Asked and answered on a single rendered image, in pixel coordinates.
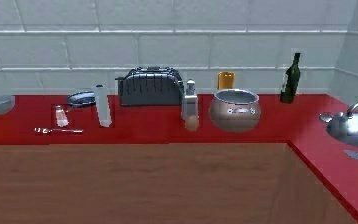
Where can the clear salt shaker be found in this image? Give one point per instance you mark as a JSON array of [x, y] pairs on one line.
[[61, 116]]

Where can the dark grey toaster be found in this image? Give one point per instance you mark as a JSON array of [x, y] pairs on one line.
[[150, 87]]

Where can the red kitchen counter wood front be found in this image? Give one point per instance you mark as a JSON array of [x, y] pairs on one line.
[[153, 180]]

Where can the orange cup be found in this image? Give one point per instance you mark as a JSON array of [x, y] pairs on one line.
[[226, 80]]

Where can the silver sink basin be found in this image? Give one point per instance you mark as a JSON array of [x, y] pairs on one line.
[[350, 130]]

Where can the silver curved faucet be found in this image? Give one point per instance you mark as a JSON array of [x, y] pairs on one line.
[[353, 107]]

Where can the silver knife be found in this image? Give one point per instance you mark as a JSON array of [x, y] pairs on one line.
[[357, 155]]

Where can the round silver pot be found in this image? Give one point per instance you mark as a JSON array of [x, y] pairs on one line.
[[234, 111]]

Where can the brown egg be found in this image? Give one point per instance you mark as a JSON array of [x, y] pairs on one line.
[[191, 123]]

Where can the dark green wine bottle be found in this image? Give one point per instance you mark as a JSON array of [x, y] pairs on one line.
[[291, 81]]

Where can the silver spoon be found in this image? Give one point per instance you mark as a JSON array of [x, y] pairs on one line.
[[57, 130]]

